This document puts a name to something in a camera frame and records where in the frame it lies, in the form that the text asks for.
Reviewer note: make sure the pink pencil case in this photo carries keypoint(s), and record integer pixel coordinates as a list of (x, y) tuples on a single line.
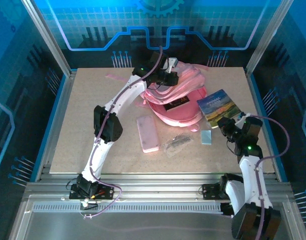
[(148, 135)]

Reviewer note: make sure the aluminium front rail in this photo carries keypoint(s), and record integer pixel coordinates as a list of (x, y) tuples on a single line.
[(155, 190)]

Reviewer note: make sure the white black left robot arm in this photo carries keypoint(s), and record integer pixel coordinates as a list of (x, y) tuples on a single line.
[(123, 97)]

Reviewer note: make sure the grey metal front panel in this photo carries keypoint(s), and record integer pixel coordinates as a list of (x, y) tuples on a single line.
[(153, 227)]

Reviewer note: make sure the blue table edge strip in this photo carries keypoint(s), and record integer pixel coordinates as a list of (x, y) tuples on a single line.
[(272, 140), (42, 150)]

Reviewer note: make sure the aluminium frame post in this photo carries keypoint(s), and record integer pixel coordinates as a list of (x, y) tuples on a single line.
[(46, 32), (270, 32)]

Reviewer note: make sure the pink student backpack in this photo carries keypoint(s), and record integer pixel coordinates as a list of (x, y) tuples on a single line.
[(185, 82)]

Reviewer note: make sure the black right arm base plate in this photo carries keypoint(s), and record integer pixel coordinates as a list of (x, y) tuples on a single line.
[(209, 191)]

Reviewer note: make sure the landscape cover paperback book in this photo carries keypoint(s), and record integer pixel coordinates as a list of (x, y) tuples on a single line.
[(219, 107)]

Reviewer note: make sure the light blue eraser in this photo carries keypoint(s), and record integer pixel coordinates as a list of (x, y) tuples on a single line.
[(206, 137)]

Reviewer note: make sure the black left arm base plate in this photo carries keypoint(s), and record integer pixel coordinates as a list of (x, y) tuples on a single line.
[(108, 187)]

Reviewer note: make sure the clear plastic stationery bag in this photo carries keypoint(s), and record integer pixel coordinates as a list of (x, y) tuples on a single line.
[(176, 145)]

